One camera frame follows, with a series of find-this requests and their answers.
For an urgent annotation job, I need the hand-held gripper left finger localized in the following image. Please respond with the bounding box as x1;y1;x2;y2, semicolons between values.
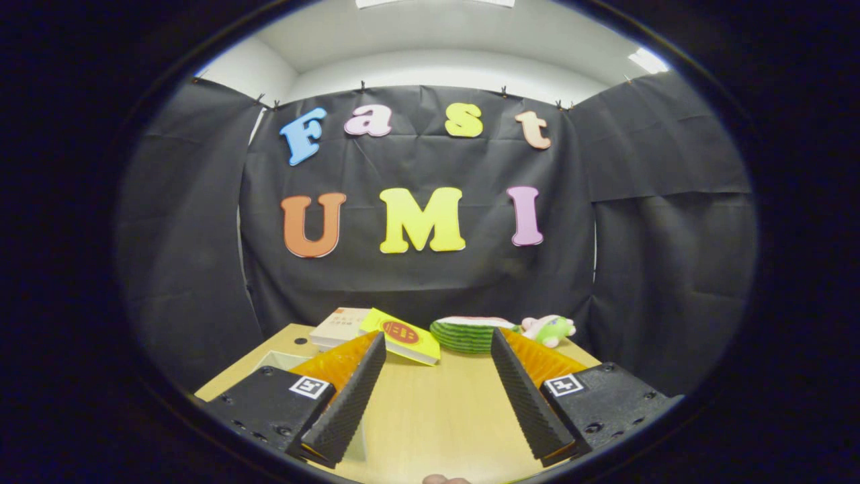
202;331;388;469

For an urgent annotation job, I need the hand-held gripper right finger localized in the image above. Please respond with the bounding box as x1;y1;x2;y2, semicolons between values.
490;327;679;467

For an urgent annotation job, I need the pale green storage box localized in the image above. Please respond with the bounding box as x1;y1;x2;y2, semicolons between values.
255;350;368;465

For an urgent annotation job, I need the pink and green plush toy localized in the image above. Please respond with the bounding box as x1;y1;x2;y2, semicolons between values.
521;315;577;349

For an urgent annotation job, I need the beige cover book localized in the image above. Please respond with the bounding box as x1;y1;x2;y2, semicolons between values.
309;307;372;349

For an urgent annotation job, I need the yellow book red label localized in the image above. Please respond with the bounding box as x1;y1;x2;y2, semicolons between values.
358;308;441;366

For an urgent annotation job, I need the watermelon slice plush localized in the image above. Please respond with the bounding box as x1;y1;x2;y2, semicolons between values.
430;316;518;355

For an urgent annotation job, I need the small ceiling light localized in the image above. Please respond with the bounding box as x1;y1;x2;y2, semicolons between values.
628;47;671;75

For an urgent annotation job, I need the long ceiling light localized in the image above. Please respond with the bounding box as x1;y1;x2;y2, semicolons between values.
355;0;517;9

